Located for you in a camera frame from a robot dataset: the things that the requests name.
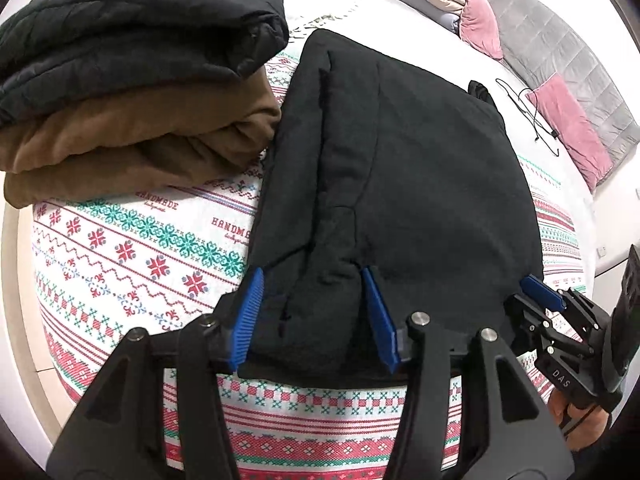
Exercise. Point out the person's right hand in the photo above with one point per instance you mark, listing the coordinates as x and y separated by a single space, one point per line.
582 430

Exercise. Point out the bed with grey sheet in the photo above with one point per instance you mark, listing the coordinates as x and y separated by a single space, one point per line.
440 55

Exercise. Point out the pink velvet cushion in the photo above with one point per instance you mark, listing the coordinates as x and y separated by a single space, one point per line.
477 20
575 130

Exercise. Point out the patterned knit-print blanket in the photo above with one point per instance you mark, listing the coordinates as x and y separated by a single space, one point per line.
140 270

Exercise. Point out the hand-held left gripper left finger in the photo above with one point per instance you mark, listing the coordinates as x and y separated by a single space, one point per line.
247 320

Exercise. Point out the grey pillow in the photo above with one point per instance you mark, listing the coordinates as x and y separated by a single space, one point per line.
415 0

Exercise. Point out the brown garment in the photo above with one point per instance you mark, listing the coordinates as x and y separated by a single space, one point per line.
125 145

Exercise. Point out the black fleece garment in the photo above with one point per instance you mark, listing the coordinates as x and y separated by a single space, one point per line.
410 185

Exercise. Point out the light blue striped blanket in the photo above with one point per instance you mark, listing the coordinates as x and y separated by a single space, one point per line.
320 0

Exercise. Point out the black puffer jacket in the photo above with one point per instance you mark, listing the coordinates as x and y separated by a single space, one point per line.
125 25

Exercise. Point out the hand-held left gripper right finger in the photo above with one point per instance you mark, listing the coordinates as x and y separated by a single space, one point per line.
380 320

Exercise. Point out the grey quilted headboard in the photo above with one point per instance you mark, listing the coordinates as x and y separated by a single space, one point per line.
560 45

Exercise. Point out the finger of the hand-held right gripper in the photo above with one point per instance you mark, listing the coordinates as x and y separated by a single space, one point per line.
542 291
522 317

